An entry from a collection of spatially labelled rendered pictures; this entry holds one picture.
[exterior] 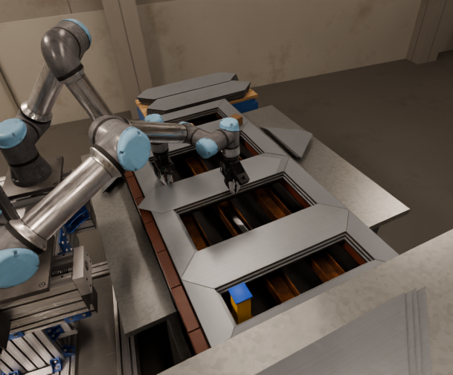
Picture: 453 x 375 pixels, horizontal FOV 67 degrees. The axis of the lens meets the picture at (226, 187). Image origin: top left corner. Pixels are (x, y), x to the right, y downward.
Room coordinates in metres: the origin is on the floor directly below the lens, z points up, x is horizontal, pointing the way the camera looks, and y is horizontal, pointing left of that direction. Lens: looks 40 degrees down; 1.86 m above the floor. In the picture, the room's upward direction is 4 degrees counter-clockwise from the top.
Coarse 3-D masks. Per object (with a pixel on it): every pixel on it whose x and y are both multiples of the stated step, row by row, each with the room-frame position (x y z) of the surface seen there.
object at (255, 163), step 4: (256, 156) 1.44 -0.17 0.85; (244, 160) 1.42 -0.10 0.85; (248, 160) 1.41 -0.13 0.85; (252, 160) 1.41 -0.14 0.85; (256, 160) 1.41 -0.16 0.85; (260, 160) 1.41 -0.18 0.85; (248, 164) 1.38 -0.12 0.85; (252, 164) 1.37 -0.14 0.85; (256, 164) 1.37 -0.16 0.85; (260, 164) 1.37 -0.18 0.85; (264, 164) 1.37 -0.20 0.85; (252, 168) 1.34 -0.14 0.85; (256, 168) 1.34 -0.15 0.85; (260, 168) 1.34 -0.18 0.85; (264, 168) 1.34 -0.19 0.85; (268, 168) 1.33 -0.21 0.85; (256, 172) 1.31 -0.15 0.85; (260, 172) 1.31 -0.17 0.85; (264, 172) 1.31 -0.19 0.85; (268, 172) 1.30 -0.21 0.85; (272, 172) 1.30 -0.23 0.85; (260, 176) 1.27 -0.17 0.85; (264, 176) 1.27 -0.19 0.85
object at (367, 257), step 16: (208, 112) 1.99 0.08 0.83; (256, 144) 1.56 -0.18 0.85; (272, 176) 1.28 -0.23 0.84; (288, 176) 1.27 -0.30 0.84; (224, 192) 1.18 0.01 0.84; (240, 192) 1.20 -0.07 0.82; (304, 192) 1.15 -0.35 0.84; (176, 208) 1.10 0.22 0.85; (192, 208) 1.11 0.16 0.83; (192, 240) 0.92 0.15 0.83; (336, 240) 0.87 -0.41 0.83; (352, 240) 0.85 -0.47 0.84; (304, 256) 0.81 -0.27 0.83; (368, 256) 0.77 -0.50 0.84; (256, 272) 0.74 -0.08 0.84; (224, 288) 0.69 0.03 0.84; (192, 304) 0.63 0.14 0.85; (224, 304) 0.62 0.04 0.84
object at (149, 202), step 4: (148, 196) 1.19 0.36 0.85; (152, 196) 1.19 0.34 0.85; (144, 200) 1.17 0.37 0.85; (148, 200) 1.16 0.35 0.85; (152, 200) 1.16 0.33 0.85; (144, 204) 1.14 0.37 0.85; (148, 204) 1.14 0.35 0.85; (152, 204) 1.14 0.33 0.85; (156, 204) 1.13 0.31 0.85; (148, 208) 1.11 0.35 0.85; (152, 208) 1.11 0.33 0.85; (156, 208) 1.10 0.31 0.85; (160, 208) 1.10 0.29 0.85; (160, 212) 1.08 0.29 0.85
